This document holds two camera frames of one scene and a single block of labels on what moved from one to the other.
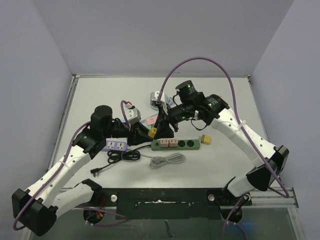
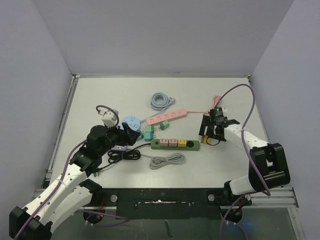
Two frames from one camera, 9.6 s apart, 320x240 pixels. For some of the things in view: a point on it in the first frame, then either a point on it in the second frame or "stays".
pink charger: [173, 143] stays
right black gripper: [163, 116] -> [213, 125]
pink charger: [164, 143] stays
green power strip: [189, 144] stays
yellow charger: [152, 132] -> [181, 143]
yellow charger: [205, 139] stays
